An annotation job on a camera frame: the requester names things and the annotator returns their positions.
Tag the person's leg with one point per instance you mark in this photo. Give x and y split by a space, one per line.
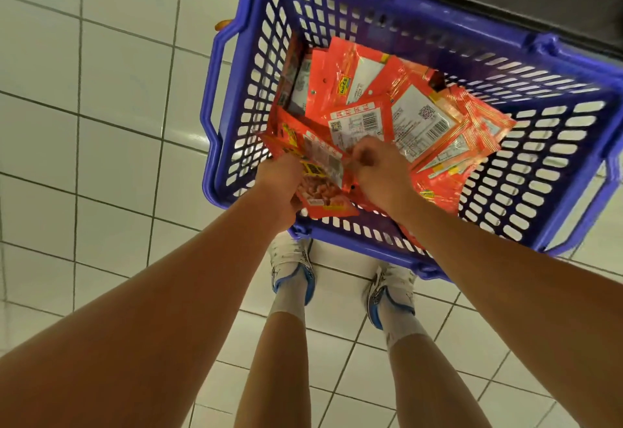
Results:
276 374
428 384

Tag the person's left hand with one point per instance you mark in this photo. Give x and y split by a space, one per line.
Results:
279 189

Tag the person's right forearm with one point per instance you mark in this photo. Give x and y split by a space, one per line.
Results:
535 286

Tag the red barbecue dip seasoning packet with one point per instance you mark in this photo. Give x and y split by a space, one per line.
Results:
319 165

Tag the pile of red seasoning packets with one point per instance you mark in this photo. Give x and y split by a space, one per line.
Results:
419 121

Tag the person's right leg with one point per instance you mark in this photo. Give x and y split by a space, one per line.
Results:
428 384

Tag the grey left shoe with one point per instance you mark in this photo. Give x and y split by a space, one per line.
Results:
292 262

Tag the blue plastic basket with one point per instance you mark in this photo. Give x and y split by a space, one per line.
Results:
545 169

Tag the person's right hand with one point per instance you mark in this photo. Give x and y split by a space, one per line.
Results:
385 177

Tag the grey shoe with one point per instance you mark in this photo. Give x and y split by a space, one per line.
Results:
391 291
292 262

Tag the small orange scrap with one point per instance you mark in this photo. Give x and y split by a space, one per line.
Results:
224 25

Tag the grey right shoe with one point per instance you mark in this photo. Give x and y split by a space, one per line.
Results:
391 291

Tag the person's left leg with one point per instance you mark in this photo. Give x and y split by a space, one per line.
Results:
276 374

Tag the person's left forearm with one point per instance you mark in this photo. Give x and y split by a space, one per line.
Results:
136 345

